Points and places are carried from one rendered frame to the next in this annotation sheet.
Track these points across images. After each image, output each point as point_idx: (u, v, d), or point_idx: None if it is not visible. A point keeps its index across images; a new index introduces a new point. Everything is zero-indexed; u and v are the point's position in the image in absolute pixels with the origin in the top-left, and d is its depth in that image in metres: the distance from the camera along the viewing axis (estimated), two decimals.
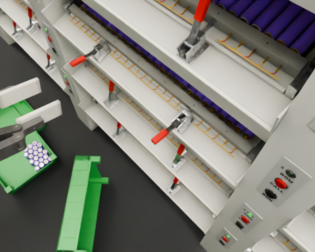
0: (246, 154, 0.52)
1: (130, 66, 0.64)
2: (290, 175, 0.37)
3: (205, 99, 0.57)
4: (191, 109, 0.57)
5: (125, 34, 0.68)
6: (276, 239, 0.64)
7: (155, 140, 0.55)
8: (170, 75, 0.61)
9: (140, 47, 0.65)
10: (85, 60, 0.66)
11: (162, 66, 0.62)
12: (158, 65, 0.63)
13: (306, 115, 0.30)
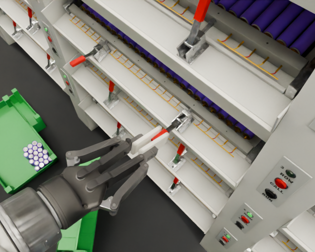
0: (246, 154, 0.52)
1: (130, 66, 0.64)
2: (290, 175, 0.37)
3: (205, 99, 0.57)
4: (191, 109, 0.57)
5: (125, 34, 0.68)
6: (276, 239, 0.64)
7: None
8: (170, 75, 0.61)
9: (140, 47, 0.65)
10: (85, 60, 0.66)
11: (162, 66, 0.62)
12: (158, 65, 0.63)
13: (306, 115, 0.30)
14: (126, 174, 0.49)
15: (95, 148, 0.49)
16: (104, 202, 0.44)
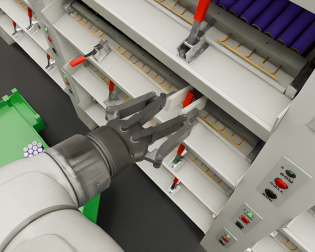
0: (255, 145, 0.53)
1: (135, 61, 0.65)
2: (290, 175, 0.37)
3: None
4: None
5: None
6: (276, 239, 0.64)
7: (188, 96, 0.52)
8: None
9: None
10: (85, 60, 0.66)
11: None
12: None
13: (306, 115, 0.30)
14: (169, 132, 0.48)
15: (133, 103, 0.49)
16: (149, 153, 0.44)
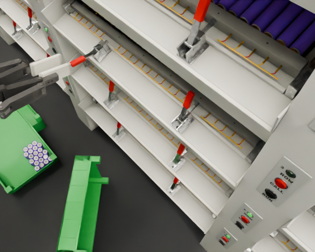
0: (255, 145, 0.53)
1: (135, 61, 0.65)
2: (290, 175, 0.37)
3: None
4: (198, 102, 0.57)
5: None
6: (276, 239, 0.64)
7: (188, 96, 0.52)
8: None
9: None
10: (85, 60, 0.66)
11: None
12: None
13: (306, 115, 0.30)
14: None
15: None
16: None
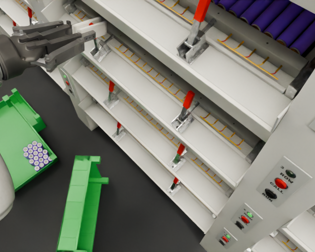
0: (254, 146, 0.52)
1: (136, 60, 0.65)
2: (290, 175, 0.37)
3: None
4: (198, 102, 0.57)
5: None
6: (276, 239, 0.64)
7: (188, 96, 0.52)
8: None
9: None
10: (95, 38, 0.64)
11: None
12: None
13: (306, 115, 0.30)
14: None
15: (39, 26, 0.57)
16: (41, 59, 0.52)
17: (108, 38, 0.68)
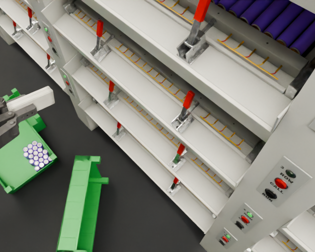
0: (254, 146, 0.52)
1: (137, 60, 0.65)
2: (290, 175, 0.37)
3: None
4: (198, 102, 0.57)
5: None
6: (276, 239, 0.64)
7: (188, 96, 0.52)
8: None
9: None
10: (100, 36, 0.64)
11: None
12: None
13: (306, 115, 0.30)
14: None
15: None
16: None
17: (108, 38, 0.68)
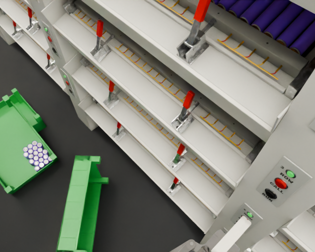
0: (254, 146, 0.52)
1: (137, 60, 0.65)
2: (290, 175, 0.37)
3: None
4: (198, 102, 0.57)
5: None
6: (276, 239, 0.64)
7: (188, 96, 0.52)
8: None
9: None
10: (100, 36, 0.64)
11: None
12: None
13: (306, 115, 0.30)
14: None
15: None
16: None
17: (108, 38, 0.68)
